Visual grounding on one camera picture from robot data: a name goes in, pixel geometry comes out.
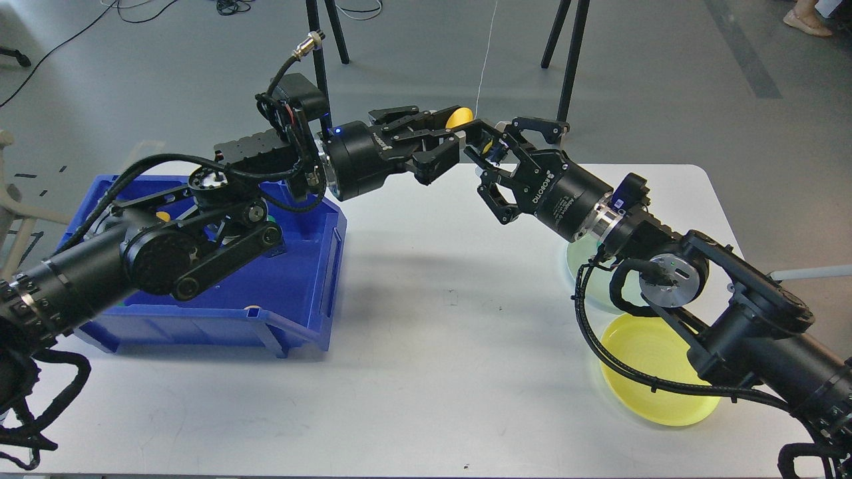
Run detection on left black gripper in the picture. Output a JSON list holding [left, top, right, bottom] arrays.
[[323, 105, 467, 201]]

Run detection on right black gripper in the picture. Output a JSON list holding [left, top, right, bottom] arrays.
[[465, 117, 614, 242]]

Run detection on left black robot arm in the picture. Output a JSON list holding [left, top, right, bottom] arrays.
[[1, 31, 473, 470]]

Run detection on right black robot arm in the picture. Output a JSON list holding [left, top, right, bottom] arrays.
[[457, 118, 850, 478]]

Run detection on light green plate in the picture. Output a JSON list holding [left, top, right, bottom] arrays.
[[566, 239, 633, 311]]

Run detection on yellow plate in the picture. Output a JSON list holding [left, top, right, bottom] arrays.
[[600, 313, 720, 426]]

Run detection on right black tripod legs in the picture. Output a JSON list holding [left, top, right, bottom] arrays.
[[540, 1, 591, 122]]

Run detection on black tripod legs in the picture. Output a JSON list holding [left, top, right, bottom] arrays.
[[540, 1, 591, 122], [305, 0, 351, 127]]

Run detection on left black tripod legs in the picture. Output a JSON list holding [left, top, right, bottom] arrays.
[[305, 0, 351, 127]]

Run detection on blue plastic bin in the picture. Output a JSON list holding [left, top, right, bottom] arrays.
[[75, 200, 347, 358]]

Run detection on white cable with plug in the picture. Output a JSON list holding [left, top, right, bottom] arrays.
[[474, 0, 500, 114]]

